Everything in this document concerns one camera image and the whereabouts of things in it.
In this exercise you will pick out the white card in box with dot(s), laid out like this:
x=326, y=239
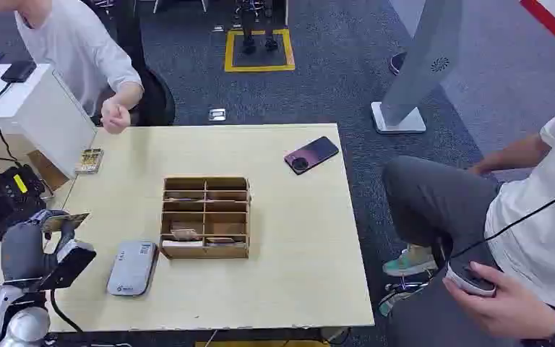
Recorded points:
x=181, y=243

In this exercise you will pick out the small black flat device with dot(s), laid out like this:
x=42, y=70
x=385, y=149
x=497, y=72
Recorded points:
x=18, y=71

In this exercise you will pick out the dark smartphone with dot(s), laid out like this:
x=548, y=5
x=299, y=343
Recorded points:
x=312, y=154

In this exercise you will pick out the stack of printed cards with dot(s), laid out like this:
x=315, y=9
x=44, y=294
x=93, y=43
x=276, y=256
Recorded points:
x=89, y=161

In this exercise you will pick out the robot left arm silver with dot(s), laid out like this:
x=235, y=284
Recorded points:
x=16, y=316

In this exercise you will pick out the wooden card box with compartments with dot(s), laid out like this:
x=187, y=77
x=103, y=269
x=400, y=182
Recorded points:
x=205, y=251

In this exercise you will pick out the dark printed card in box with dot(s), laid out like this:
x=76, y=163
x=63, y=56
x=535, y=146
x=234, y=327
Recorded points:
x=220, y=241

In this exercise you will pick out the grey handheld controller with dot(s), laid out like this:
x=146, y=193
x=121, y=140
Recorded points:
x=469, y=281

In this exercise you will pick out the person in white shirt seated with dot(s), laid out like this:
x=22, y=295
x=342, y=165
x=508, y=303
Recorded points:
x=536, y=230

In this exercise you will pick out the teal and beige shoe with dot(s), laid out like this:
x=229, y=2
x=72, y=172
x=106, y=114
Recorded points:
x=399, y=296
x=409, y=262

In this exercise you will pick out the grey pillar with white base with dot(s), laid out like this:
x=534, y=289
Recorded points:
x=418, y=67

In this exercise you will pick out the white cabinet box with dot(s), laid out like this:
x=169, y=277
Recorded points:
x=52, y=124

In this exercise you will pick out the seated person's hand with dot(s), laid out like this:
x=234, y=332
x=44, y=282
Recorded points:
x=502, y=306

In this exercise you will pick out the black office chair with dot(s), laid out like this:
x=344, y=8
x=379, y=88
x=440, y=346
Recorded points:
x=155, y=96

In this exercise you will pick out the person in white shirt standing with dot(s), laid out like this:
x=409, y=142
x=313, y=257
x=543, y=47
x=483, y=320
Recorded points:
x=76, y=48

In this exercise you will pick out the black robot legs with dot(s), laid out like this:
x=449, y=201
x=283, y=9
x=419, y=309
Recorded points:
x=258, y=28

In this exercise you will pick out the yellow tape square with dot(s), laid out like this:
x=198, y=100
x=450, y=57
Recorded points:
x=260, y=67

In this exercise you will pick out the grey flat case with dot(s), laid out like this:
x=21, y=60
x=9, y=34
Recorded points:
x=132, y=268

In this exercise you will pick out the brown card in box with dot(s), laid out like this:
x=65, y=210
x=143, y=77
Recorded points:
x=185, y=234

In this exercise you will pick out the black device with yellow label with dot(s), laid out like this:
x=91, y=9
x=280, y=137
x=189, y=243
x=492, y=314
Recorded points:
x=7, y=201

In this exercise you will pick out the metal floor socket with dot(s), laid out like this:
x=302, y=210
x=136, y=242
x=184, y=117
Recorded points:
x=217, y=115

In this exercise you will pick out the robot left hand grey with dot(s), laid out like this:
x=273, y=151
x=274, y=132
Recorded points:
x=21, y=249

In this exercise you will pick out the standing person's hand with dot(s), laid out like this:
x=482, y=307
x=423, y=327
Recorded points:
x=114, y=117

